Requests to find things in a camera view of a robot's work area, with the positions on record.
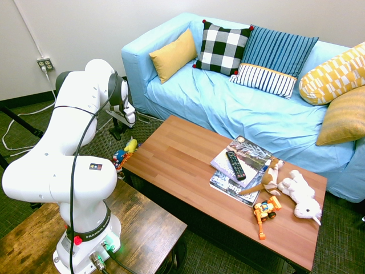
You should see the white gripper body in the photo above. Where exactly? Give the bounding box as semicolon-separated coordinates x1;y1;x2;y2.
106;80;137;127

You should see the yellow plush toy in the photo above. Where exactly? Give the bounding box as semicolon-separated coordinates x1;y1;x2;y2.
124;136;139;153

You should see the red blue hero plush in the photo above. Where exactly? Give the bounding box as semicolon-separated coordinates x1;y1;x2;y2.
112;149;127;170

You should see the plain yellow pillow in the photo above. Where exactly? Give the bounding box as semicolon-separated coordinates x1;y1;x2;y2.
148;28;198;85

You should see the reddish wood coffee table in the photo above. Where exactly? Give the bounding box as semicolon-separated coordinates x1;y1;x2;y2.
122;115;329;274

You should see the black tripod leg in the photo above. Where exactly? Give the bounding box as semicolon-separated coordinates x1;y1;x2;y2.
0;105;45;140

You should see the rustic brown side table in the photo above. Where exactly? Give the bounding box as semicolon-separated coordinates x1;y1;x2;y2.
0;178;188;274

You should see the black white checked pillow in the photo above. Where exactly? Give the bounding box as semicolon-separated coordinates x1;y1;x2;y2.
192;19;255;76

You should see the light blue sofa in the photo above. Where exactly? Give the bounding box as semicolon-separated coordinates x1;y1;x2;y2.
121;12;365;204

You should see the black remote control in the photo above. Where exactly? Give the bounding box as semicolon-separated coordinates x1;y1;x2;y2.
225;150;247;182

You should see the business magazine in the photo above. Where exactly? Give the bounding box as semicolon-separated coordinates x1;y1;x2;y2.
208;169;262;208

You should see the magazine with tree cover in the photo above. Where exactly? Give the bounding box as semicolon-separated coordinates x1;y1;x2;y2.
209;134;273;190

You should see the white navy striped pillow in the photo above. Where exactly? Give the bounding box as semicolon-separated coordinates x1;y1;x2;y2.
229;63;298;100

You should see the brown fox plush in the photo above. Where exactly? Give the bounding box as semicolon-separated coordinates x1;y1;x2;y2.
238;156;286;198

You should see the blue striped pillow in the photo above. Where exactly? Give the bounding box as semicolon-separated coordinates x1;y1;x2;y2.
239;25;320;80

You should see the orange toy excavator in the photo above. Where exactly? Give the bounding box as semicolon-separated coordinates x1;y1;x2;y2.
253;195;283;241

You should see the white unicorn plush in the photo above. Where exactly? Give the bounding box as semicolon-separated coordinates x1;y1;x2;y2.
277;170;323;227

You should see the yellow white patterned pillow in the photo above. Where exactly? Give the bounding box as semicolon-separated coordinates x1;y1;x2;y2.
298;42;365;106

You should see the mustard striped pillow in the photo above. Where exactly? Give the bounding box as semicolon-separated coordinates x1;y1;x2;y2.
315;85;365;147

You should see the black cable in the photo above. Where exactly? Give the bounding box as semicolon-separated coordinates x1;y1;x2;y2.
52;71;119;274

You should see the white power cord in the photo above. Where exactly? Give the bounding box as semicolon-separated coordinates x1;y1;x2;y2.
2;66;58;151

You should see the wall power outlet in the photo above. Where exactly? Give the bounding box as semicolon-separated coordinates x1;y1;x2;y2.
36;57;55;72

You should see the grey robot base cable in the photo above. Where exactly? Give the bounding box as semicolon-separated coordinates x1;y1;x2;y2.
103;241;138;274

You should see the white wall conduit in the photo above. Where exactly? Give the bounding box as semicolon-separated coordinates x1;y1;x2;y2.
12;0;47;59

